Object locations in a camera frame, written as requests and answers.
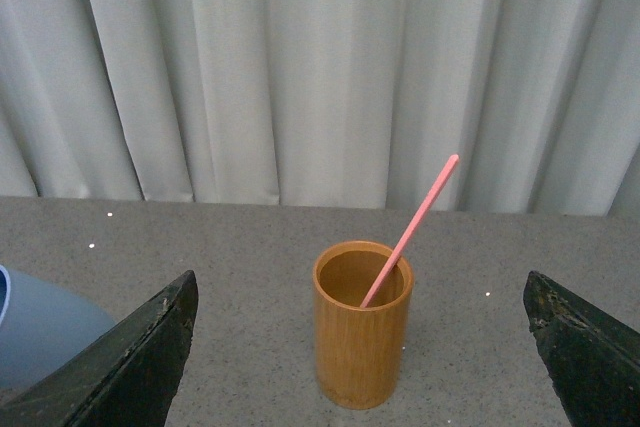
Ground white pleated curtain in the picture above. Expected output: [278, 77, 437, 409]
[1, 0, 639, 217]

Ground pink chopstick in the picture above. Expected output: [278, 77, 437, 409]
[360, 154, 460, 308]

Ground light blue plastic cup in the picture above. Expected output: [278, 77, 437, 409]
[1, 266, 115, 389]

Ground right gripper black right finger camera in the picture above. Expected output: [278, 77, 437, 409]
[523, 271, 639, 426]

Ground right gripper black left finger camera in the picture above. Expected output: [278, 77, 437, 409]
[1, 270, 198, 426]

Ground bamboo chopstick holder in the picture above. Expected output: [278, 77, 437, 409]
[312, 240, 414, 410]

